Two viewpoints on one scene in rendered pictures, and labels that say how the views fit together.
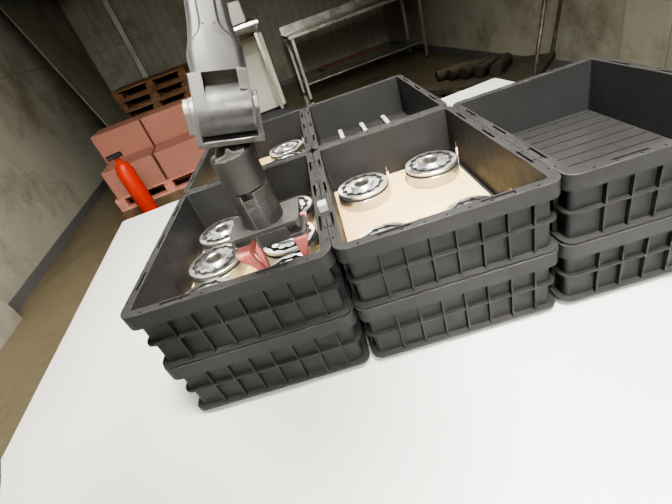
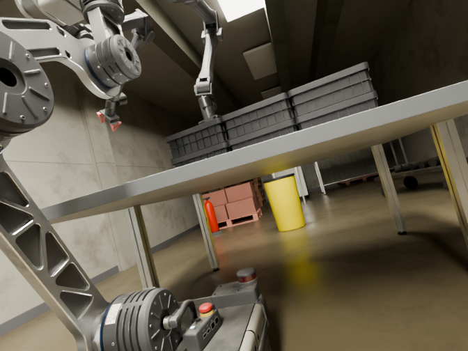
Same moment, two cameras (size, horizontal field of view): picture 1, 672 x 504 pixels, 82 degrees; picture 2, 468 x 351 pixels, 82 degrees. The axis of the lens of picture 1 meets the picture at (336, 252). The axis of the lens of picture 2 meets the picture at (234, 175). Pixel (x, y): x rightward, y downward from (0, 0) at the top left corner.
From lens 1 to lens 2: 97 cm
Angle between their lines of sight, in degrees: 39
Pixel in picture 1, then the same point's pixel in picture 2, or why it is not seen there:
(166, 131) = (235, 196)
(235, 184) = (202, 104)
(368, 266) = (230, 124)
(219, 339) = (187, 150)
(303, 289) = (212, 131)
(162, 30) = not seen: hidden behind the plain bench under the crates
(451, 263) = (257, 124)
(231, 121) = (203, 87)
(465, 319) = not seen: hidden behind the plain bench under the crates
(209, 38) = (203, 72)
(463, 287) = (260, 132)
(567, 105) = not seen: hidden behind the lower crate
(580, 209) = (297, 104)
